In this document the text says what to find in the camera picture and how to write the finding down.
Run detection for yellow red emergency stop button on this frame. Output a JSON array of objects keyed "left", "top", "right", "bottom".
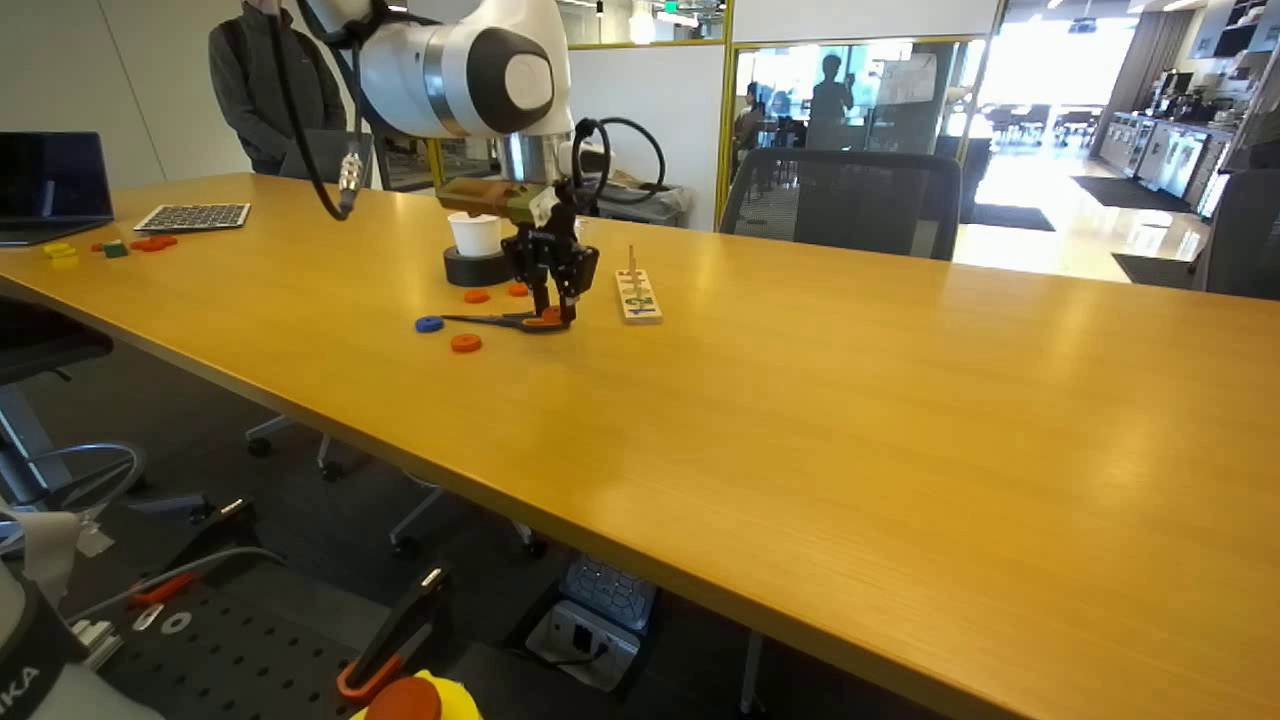
[{"left": 358, "top": 668, "right": 486, "bottom": 720}]

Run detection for thin black cable loop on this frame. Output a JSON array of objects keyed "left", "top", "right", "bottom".
[{"left": 568, "top": 110, "right": 672, "bottom": 210}]

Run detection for black orange clamp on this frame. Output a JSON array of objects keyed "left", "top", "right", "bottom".
[
  {"left": 126, "top": 490, "right": 262, "bottom": 617},
  {"left": 332, "top": 564, "right": 455, "bottom": 709}
]

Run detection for office chair wheel base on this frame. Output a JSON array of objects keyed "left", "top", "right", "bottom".
[
  {"left": 384, "top": 479, "right": 550, "bottom": 559},
  {"left": 240, "top": 408, "right": 370, "bottom": 488}
]

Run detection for grey floor power box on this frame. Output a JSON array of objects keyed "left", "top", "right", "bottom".
[{"left": 518, "top": 556, "right": 660, "bottom": 697}]

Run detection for white cup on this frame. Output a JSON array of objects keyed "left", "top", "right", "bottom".
[{"left": 443, "top": 206, "right": 507, "bottom": 258}]

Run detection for thin grey cable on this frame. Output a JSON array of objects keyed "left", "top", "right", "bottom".
[{"left": 71, "top": 539, "right": 285, "bottom": 622}]

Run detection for wooden number puzzle board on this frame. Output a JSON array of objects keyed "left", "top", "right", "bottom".
[{"left": 608, "top": 263, "right": 669, "bottom": 327}]

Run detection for grey keypad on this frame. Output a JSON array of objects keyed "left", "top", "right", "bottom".
[{"left": 133, "top": 198, "right": 257, "bottom": 240}]

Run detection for grey orange scissors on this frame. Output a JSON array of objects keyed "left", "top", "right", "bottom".
[{"left": 443, "top": 305, "right": 578, "bottom": 337}]

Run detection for black monitor left edge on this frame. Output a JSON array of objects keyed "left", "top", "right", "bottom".
[{"left": 0, "top": 128, "right": 116, "bottom": 248}]

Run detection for yellow framed glass partition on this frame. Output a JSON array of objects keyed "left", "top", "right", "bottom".
[{"left": 536, "top": 0, "right": 1010, "bottom": 263}]

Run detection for white paper sign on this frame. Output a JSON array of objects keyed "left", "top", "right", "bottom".
[{"left": 876, "top": 51, "right": 943, "bottom": 110}]

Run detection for white cable plug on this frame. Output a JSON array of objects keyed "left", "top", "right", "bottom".
[{"left": 0, "top": 505, "right": 89, "bottom": 609}]

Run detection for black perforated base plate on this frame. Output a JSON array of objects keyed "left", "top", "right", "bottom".
[{"left": 94, "top": 582, "right": 403, "bottom": 720}]

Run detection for grey bag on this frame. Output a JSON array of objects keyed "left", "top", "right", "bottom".
[{"left": 597, "top": 171, "right": 694, "bottom": 233}]

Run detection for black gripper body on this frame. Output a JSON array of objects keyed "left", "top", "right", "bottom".
[{"left": 524, "top": 183, "right": 600, "bottom": 271}]

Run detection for background person dark clothes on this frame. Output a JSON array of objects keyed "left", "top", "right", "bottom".
[{"left": 808, "top": 49, "right": 861, "bottom": 131}]

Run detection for black cable with silver connector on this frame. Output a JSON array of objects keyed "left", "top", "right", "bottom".
[{"left": 262, "top": 0, "right": 370, "bottom": 225}]

